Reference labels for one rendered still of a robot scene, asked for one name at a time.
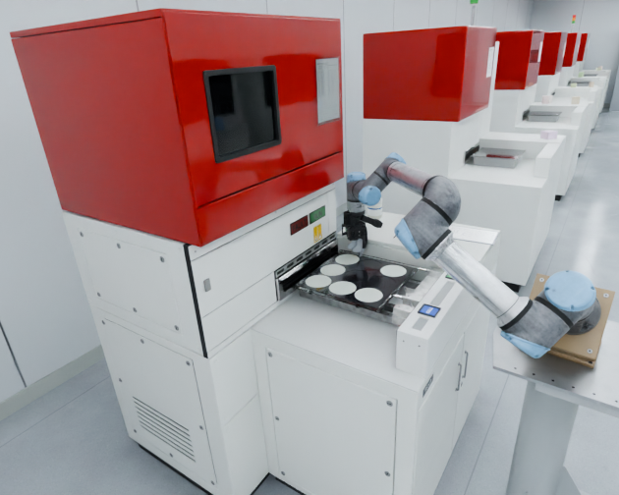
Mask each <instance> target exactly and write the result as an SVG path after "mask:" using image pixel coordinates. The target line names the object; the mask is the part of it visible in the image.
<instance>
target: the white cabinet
mask: <svg viewBox="0 0 619 495"><path fill-rule="evenodd" d="M489 315H490V311H489V310H487V309H486V308H485V307H484V306H483V305H482V304H481V303H480V302H478V301H477V300H476V299H474V301H473V303H472V304H471V306H470V307H469V309H468V311H467V312H466V314H465V316H464V317H463V319H462V321H461V322H460V324H459V326H458V327H457V329H456V331H455V332H454V334H453V335H452V337H451V339H450V340H449V342H448V344H447V345H446V347H445V349H444V350H443V352H442V354H441V355H440V357H439V359H438V360H437V362H436V363H435V365H434V367H433V368H432V370H431V372H430V373H429V375H428V377H427V378H426V379H425V381H424V383H423V385H422V386H421V388H420V389H419V391H418V392H417V393H416V392H414V391H411V390H409V389H406V388H403V387H401V386H398V385H395V384H393V383H390V382H388V381H385V380H382V379H380V378H377V377H374V376H372V375H369V374H367V373H364V372H361V371H359V370H356V369H353V368H352V367H349V366H347V365H344V364H341V363H339V362H336V361H333V360H331V359H328V358H326V357H321V356H319V355H316V354H313V353H311V352H308V351H306V350H303V349H300V348H298V347H295V346H292V345H290V344H287V343H285V342H282V341H279V340H277V339H274V338H272V337H269V336H266V335H264V334H261V333H258V332H256V331H254V330H252V329H251V331H252V338H253V353H254V361H255V369H256V377H257V385H258V392H259V399H260V407H261V415H262V423H263V431H264V438H265V446H266V454H267V461H268V469H269V473H271V474H273V475H274V476H275V479H276V480H278V481H279V482H281V483H283V484H284V485H286V486H288V487H290V488H291V489H293V490H295V491H296V492H298V493H300V494H301V495H433V494H434V491H435V489H436V487H437V485H438V482H439V480H440V478H441V475H442V473H443V472H444V470H445V467H446V465H447V463H448V460H449V458H450V456H451V454H452V451H453V449H454V447H455V444H456V442H457V440H458V438H459V435H460V433H461V431H462V428H463V426H464V424H465V422H466V419H467V417H468V415H469V412H470V410H471V408H472V406H473V403H474V401H475V399H476V396H477V394H478V391H479V386H480V380H481V373H482V366H483V358H484V351H485V344H486V337H487V329H488V322H489Z"/></svg>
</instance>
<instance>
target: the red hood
mask: <svg viewBox="0 0 619 495"><path fill-rule="evenodd" d="M10 36H11V38H13V39H11V41H12V44H13V48H14V51H15V54H16V58H17V61H18V64H19V68H20V71H21V74H22V78H23V81H24V84H25V88H26V91H27V94H28V100H29V103H30V107H31V110H32V113H33V117H34V120H35V122H36V126H37V129H38V132H39V136H40V139H41V142H42V146H43V149H44V152H45V156H46V159H47V162H48V166H49V169H50V172H51V176H52V179H53V182H54V186H55V189H56V192H57V195H58V198H59V201H60V205H61V208H62V210H66V211H70V212H74V213H77V214H81V215H84V216H87V217H91V218H95V219H99V220H102V221H106V222H110V223H113V224H117V225H121V226H124V227H128V228H132V229H136V230H139V231H143V232H147V233H150V234H153V235H157V236H160V237H164V238H168V239H172V240H175V241H179V242H183V243H186V244H190V245H193V246H197V247H200V248H201V247H203V246H205V245H207V244H209V243H211V242H213V241H215V240H217V239H219V238H221V237H224V236H226V235H228V234H230V233H232V232H234V231H236V230H238V229H240V228H242V227H244V226H246V225H248V224H250V223H252V222H253V221H255V220H257V219H259V218H261V217H264V216H266V215H268V214H270V213H272V212H274V211H276V210H278V209H280V208H282V207H284V206H286V205H288V204H290V203H292V202H294V201H296V200H298V199H300V198H303V197H305V196H307V195H309V194H311V193H314V192H316V191H318V190H320V189H322V188H324V187H326V186H328V185H330V184H332V183H334V182H336V181H338V180H340V179H343V178H344V154H343V106H342V58H341V21H340V19H335V18H319V17H302V16H285V15H268V14H252V13H235V12H218V11H202V10H185V9H168V8H157V9H151V10H145V11H139V12H132V13H127V14H121V15H115V16H108V17H102V18H96V19H90V20H83V21H77V22H71V23H65V24H59V25H53V26H47V27H35V28H29V29H23V30H17V31H10Z"/></svg>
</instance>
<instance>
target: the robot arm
mask: <svg viewBox="0 0 619 495"><path fill-rule="evenodd" d="M391 182H394V183H396V184H398V185H399V186H401V187H403V188H405V189H407V190H409V191H411V192H413V193H416V194H418V195H420V196H422V199H421V200H420V201H419V202H418V203H417V204H416V205H415V206H414V207H413V208H412V209H411V210H410V212H409V213H408V214H407V215H406V216H405V217H404V218H402V219H401V221H400V222H399V223H398V225H397V226H396V227H395V229H394V233H395V235H396V237H397V238H398V240H399V241H400V242H401V243H402V245H403V246H404V247H405V248H406V249H407V251H408V252H409V253H410V254H411V255H412V256H413V257H414V258H415V259H419V258H422V259H424V260H431V261H434V262H435V263H436V264H437V265H438V266H439V267H440V268H442V269H443V270H444V271H445V272H446V273H447V274H448V275H449V276H450V277H452V278H453V279H454V280H455V281H456V282H457V283H458V284H459V285H461V286H462V287H463V288H464V289H465V290H466V291H467V292H468V293H469V294H471V295H472V296H473V297H474V298H475V299H476V300H477V301H478V302H480V303H481V304H482V305H483V306H484V307H485V308H486V309H487V310H489V311H490V312H491V313H492V314H493V315H494V316H495V317H496V318H497V326H498V327H499V328H500V329H502V331H501V333H500V336H501V337H503V338H504V339H505V340H507V341H508V342H510V343H511V344H512V345H514V346H515V347H517V348H518V349H520V350H521V351H523V352H524V353H526V354H527V355H529V356H530V357H532V358H540V357H542V356H543V355H544V354H545V353H546V352H547V351H550V348H551V347H552V346H554V345H555V344H556V343H557V342H558V341H559V340H560V339H561V338H562V337H563V336H564V335H565V334H569V335H580V334H584V333H587V332H589V331H590V330H591V329H593V328H594V327H595V326H596V325H597V323H598V321H599V319H600V316H601V307H600V303H599V301H598V299H597V297H596V290H595V287H594V285H593V283H592V281H591V280H590V279H589V278H588V277H587V276H586V275H584V274H582V273H580V272H577V271H572V270H565V271H560V272H557V273H555V274H553V275H552V276H550V277H549V278H548V280H547V281H546V283H545V285H544V289H543V290H542V291H541V292H540V293H539V294H538V295H537V296H536V297H535V298H534V299H533V300H531V299H530V298H528V297H519V296H517V295H516V294H515V293H514V292H513V291H512V290H511V289H509V288H508V287H507V286H506V285H505V284H504V283H502V282H501V281H500V280H499V279H498V278H497V277H496V276H494V275H493V274H492V273H491V272H490V271H489V270H488V269H486V268H485V267H484V266H483V265H482V264H481V263H479V262H478V261H477V260H476V259H475V258H474V257H473V256H471V255H470V254H469V253H468V252H467V251H466V250H465V249H463V248H462V247H461V246H460V245H459V244H457V243H456V242H455V241H454V239H453V232H452V231H451V230H450V229H449V228H448V227H449V226H450V225H451V224H452V223H453V222H454V221H455V220H456V218H457V217H458V215H459V213H460V209H461V196H460V193H459V190H458V188H457V187H456V185H455V184H454V183H453V182H452V181H451V180H450V179H448V178H446V177H444V176H441V175H435V176H432V175H430V174H428V173H426V172H423V171H421V170H418V169H416V168H414V167H411V166H409V165H407V163H406V161H405V160H404V158H403V157H402V156H400V155H399V154H397V153H396V152H392V153H390V154H389V155H388V156H387V157H386V158H385V159H384V161H383V162H382V163H381V164H380V165H379V166H378V167H377V168H376V169H375V170H374V171H373V173H372V174H371V175H370V176H369V177H368V178H367V179H366V174H365V173H363V172H351V173H349V174H348V175H347V182H346V183H347V209H348V211H344V224H342V236H344V235H347V237H348V238H347V239H348V240H349V241H352V242H351V243H349V244H348V249H351V250H352V251H353V252H357V253H358V256H362V254H363V253H364V251H365V248H366V244H367V229H366V223H368V224H371V225H372V226H373V227H375V228H381V227H382V224H383V223H382V222H381V221H380V220H379V219H373V218H370V217H368V216H365V215H364V214H365V213H366V205H368V206H374V205H376V204H378V203H379V201H380V199H381V192H382V191H383V190H384V189H385V188H386V187H387V186H388V185H389V184H390V183H391ZM361 220H362V221H361ZM363 221H364V222H363ZM365 222H366V223H365ZM343 227H345V231H346V232H344V233H343Z"/></svg>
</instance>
